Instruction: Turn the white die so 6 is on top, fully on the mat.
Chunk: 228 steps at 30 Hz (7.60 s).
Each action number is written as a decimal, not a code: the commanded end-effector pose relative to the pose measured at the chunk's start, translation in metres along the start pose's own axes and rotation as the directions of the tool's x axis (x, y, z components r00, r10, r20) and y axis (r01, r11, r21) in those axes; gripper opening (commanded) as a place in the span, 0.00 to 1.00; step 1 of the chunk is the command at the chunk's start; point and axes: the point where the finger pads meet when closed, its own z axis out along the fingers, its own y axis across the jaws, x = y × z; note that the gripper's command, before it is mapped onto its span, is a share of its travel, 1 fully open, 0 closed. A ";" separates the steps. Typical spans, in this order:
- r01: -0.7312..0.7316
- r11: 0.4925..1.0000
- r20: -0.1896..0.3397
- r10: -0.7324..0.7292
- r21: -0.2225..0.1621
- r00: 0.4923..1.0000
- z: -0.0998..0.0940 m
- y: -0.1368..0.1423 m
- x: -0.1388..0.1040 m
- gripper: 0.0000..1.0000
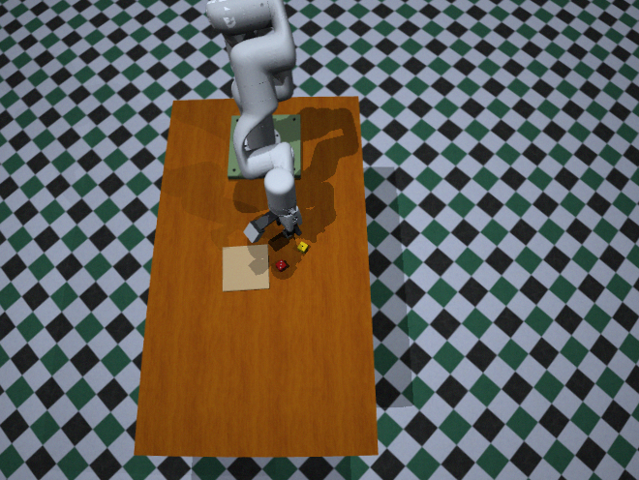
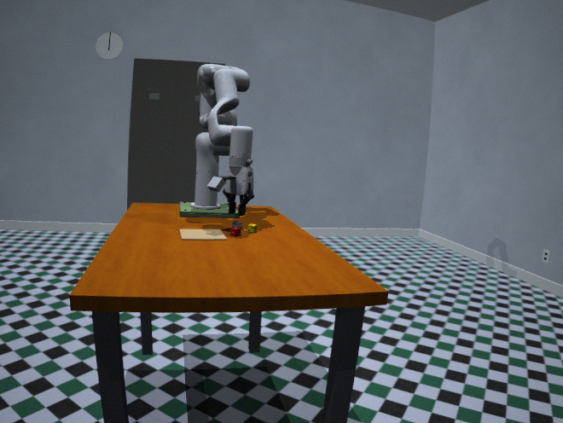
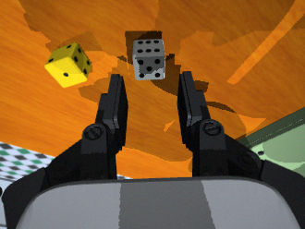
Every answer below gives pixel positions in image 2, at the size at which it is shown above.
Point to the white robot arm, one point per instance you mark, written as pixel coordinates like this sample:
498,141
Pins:
216,107

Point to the beige flat mat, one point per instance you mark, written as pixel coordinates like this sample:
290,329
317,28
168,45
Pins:
202,234

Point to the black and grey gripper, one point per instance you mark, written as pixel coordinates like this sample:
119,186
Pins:
242,186

